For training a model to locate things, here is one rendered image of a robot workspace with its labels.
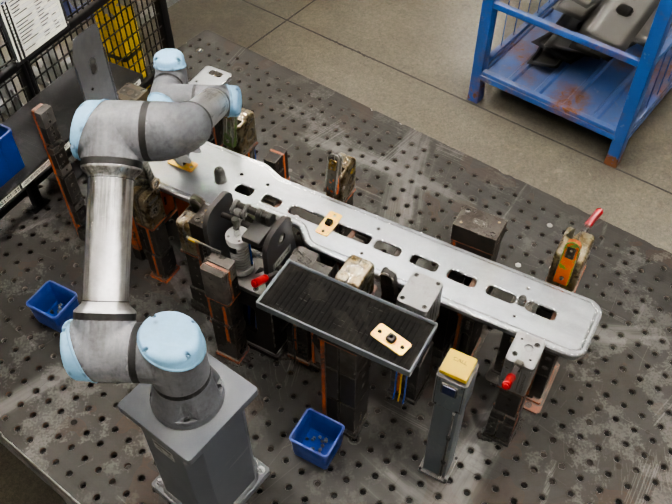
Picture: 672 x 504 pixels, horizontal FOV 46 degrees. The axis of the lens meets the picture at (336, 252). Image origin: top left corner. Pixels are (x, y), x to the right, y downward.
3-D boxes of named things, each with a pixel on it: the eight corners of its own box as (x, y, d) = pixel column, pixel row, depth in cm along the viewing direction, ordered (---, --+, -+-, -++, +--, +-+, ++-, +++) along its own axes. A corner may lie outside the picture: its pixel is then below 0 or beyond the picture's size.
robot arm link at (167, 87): (188, 102, 184) (196, 73, 191) (140, 101, 185) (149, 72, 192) (193, 128, 190) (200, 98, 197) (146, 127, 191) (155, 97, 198)
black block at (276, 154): (300, 216, 251) (296, 146, 229) (282, 238, 245) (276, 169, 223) (278, 207, 254) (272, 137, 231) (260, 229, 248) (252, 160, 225)
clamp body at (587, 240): (572, 316, 226) (604, 231, 198) (555, 355, 217) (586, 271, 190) (536, 302, 229) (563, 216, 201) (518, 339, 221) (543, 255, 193)
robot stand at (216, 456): (213, 539, 185) (188, 462, 155) (151, 487, 193) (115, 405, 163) (271, 472, 196) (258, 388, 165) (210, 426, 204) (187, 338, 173)
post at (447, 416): (457, 459, 198) (481, 363, 164) (445, 484, 193) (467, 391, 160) (430, 445, 200) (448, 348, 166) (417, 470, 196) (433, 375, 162)
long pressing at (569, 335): (608, 298, 194) (610, 295, 192) (580, 368, 181) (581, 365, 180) (151, 120, 237) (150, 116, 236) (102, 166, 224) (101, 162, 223)
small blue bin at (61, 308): (86, 312, 227) (78, 293, 220) (63, 337, 222) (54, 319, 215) (57, 298, 231) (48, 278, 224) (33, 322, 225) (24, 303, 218)
